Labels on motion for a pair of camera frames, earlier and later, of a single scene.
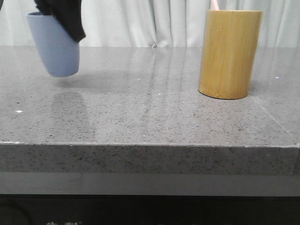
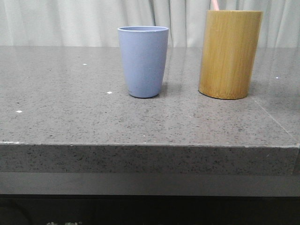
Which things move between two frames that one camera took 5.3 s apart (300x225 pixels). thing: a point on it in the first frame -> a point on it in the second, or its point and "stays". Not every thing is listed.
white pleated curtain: [155, 23] stays
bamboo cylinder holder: [230, 41] stays
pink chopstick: [215, 5] stays
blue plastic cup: [57, 50] -> [145, 48]
